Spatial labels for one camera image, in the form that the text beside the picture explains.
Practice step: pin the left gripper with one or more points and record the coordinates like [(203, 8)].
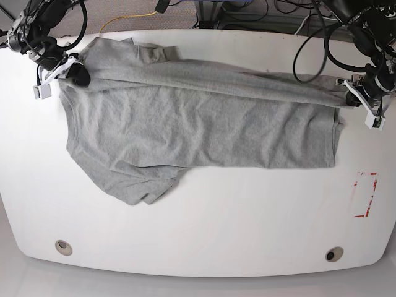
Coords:
[(379, 79)]

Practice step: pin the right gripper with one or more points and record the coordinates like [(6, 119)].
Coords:
[(33, 39)]

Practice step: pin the grey T-shirt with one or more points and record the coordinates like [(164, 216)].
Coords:
[(147, 116)]

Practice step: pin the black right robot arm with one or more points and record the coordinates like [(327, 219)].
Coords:
[(56, 9)]

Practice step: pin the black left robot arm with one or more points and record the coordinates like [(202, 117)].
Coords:
[(372, 28)]

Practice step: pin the red tape rectangle marking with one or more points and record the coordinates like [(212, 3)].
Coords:
[(363, 194)]

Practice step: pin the right table grommet hole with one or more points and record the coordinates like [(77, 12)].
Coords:
[(334, 254)]

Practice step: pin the table grommet hole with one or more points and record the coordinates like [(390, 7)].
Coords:
[(63, 247), (334, 254)]

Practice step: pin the left table grommet hole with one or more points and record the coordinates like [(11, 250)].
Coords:
[(63, 247)]

